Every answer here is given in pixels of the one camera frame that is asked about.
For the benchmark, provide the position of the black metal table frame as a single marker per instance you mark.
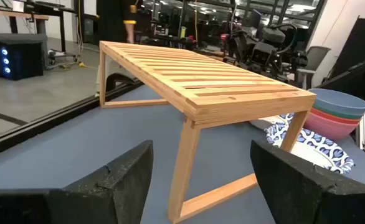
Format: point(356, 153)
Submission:
point(45, 123)

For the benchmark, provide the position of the wooden desk black legs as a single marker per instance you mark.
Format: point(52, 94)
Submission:
point(14, 14)

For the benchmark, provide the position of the pink plastic bowl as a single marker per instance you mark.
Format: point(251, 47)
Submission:
point(329, 130)

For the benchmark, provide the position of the green plastic bowl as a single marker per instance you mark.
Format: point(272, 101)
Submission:
point(341, 115)

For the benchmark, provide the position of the person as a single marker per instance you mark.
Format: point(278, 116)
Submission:
point(114, 18)

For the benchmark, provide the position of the black board panel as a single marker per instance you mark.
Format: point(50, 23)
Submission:
point(357, 46)

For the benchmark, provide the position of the blue patterned paper bowl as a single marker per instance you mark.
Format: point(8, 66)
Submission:
point(263, 123)
point(325, 146)

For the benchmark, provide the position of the red plastic bowl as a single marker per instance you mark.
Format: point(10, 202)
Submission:
point(332, 119)

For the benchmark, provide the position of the grey office chair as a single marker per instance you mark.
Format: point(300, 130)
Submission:
point(314, 57)

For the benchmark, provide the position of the black computer tower blue lights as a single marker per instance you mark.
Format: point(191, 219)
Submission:
point(23, 60)

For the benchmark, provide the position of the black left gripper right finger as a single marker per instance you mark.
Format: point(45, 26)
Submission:
point(297, 196)

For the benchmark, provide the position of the black curved bracket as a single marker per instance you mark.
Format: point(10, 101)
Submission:
point(117, 79)

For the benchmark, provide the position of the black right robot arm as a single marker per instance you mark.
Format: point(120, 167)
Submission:
point(266, 53)

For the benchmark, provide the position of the wooden slatted shelf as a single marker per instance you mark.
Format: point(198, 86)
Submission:
point(201, 77)

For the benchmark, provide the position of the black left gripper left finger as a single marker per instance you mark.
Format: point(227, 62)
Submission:
point(117, 193)

